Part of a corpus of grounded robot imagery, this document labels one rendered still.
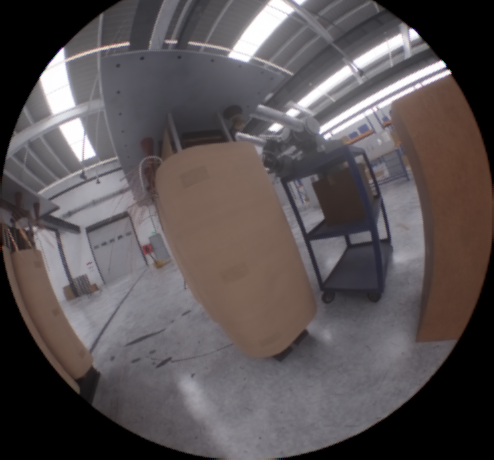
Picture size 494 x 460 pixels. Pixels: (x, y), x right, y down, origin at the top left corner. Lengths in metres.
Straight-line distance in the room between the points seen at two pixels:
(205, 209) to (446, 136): 0.72
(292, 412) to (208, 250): 0.78
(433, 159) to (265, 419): 1.04
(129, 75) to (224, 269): 0.72
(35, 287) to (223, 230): 1.41
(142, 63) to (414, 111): 0.78
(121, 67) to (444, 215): 1.01
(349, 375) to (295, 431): 0.33
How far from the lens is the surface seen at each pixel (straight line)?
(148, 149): 0.86
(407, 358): 0.90
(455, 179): 0.54
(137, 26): 4.05
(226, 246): 0.48
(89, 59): 10.36
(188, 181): 0.50
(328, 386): 0.85
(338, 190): 0.99
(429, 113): 0.52
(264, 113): 1.47
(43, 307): 1.48
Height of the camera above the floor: 0.80
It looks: level
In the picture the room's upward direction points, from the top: 23 degrees counter-clockwise
